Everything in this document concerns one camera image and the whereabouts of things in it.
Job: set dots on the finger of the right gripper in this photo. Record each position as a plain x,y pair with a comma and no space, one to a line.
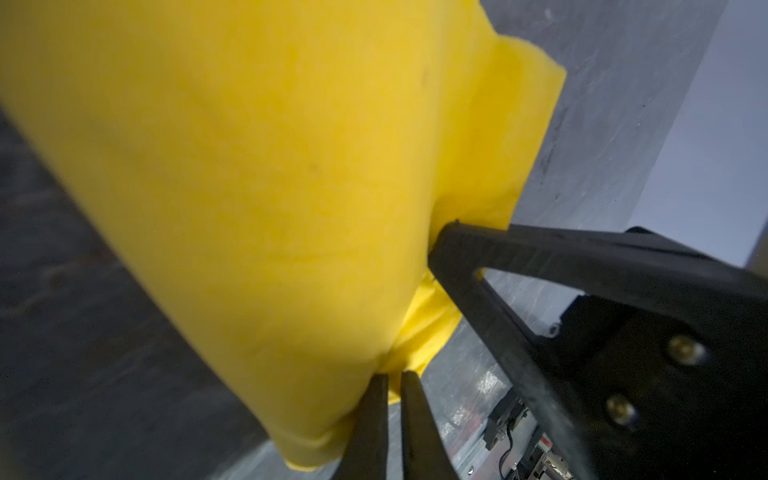
540,258

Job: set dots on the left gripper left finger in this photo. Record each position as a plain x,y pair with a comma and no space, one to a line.
365,456

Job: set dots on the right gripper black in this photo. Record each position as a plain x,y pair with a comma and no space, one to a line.
672,384

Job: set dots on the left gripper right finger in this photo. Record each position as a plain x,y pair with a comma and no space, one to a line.
423,453

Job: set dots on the yellow paper napkin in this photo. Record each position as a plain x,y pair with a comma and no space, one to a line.
274,174

